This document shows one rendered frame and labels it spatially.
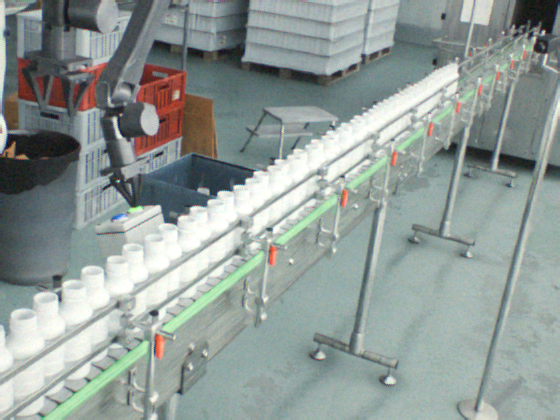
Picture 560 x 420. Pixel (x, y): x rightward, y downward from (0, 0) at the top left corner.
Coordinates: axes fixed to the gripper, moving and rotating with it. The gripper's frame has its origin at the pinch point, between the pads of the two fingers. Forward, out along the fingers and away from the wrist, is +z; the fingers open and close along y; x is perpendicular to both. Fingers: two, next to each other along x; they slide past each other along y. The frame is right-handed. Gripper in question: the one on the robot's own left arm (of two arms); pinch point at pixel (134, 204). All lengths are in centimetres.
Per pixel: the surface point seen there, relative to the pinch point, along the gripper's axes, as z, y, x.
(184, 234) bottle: 4.9, -9.6, -17.9
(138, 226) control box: 3.6, -5.4, -3.9
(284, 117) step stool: 30, 341, 127
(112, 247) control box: 6.5, -10.0, 0.4
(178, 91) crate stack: -3, 298, 178
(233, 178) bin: 15, 86, 25
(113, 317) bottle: 12.0, -33.7, -16.2
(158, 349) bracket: 17.4, -34.8, -25.0
